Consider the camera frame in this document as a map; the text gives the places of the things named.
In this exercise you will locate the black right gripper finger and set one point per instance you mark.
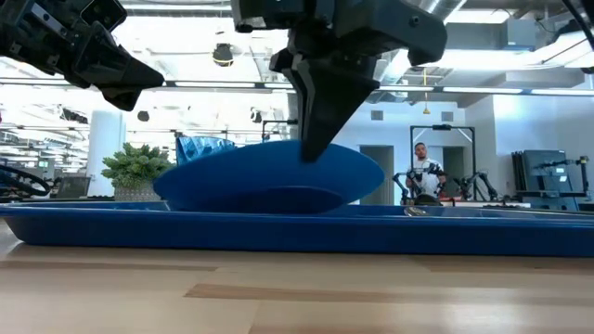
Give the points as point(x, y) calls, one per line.
point(280, 60)
point(329, 97)

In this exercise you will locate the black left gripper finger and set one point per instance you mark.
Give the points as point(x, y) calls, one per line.
point(116, 67)
point(121, 99)

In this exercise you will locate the blue patterned translucent cup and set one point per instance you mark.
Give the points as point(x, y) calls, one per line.
point(199, 147)

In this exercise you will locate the blue round plate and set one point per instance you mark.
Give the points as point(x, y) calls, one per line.
point(260, 176)

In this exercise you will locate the gold metal spoon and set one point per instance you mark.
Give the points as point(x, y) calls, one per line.
point(416, 212)

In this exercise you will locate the black background robot arm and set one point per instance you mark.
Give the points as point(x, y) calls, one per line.
point(478, 185)
point(401, 183)

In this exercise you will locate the blue plastic tray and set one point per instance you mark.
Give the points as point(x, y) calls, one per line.
point(278, 232)

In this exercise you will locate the black round ceiling fixture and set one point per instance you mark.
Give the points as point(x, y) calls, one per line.
point(223, 55)

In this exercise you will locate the ceiling light strip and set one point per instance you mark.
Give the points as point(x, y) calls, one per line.
point(510, 90)
point(218, 85)

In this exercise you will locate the green potted plant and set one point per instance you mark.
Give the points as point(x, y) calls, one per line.
point(137, 169)

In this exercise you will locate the dark laptop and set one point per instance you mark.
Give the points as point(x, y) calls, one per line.
point(73, 187)

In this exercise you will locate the black curved object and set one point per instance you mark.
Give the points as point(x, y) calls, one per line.
point(28, 178)

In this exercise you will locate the person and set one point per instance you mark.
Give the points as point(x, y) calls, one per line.
point(426, 174)

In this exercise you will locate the dark equipment rack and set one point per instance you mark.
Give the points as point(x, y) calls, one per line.
point(547, 178)

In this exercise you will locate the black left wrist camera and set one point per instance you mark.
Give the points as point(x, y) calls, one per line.
point(104, 14)

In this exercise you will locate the black metal rig frame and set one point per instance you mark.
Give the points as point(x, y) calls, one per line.
point(441, 127)
point(278, 122)

